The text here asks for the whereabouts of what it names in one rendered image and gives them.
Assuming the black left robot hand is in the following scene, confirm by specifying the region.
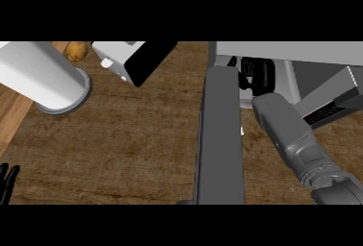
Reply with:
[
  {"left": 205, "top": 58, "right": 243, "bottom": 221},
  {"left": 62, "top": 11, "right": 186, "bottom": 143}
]
[{"left": 0, "top": 161, "right": 20, "bottom": 206}]

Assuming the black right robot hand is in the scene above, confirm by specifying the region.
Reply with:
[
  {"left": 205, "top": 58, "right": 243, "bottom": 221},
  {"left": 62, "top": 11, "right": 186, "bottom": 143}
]
[{"left": 227, "top": 56, "right": 277, "bottom": 97}]

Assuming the grey microwave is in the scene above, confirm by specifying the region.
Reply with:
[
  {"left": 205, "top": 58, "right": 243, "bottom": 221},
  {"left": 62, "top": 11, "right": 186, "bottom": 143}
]
[{"left": 206, "top": 40, "right": 363, "bottom": 131}]

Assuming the dark grey microwave door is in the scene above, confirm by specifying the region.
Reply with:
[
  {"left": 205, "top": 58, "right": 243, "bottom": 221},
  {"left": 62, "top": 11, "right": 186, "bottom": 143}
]
[{"left": 175, "top": 64, "right": 246, "bottom": 206}]

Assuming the white appliance with black panel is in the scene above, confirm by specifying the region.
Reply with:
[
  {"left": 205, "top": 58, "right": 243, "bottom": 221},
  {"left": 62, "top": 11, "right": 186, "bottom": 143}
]
[{"left": 90, "top": 40, "right": 178, "bottom": 88}]

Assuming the white cylinder with grey base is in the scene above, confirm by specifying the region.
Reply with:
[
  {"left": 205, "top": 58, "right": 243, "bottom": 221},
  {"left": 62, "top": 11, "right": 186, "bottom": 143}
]
[{"left": 0, "top": 40, "right": 93, "bottom": 116}]

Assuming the brown potato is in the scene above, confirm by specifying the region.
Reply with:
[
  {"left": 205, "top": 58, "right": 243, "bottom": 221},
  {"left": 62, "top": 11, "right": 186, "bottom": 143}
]
[{"left": 63, "top": 41, "right": 91, "bottom": 63}]

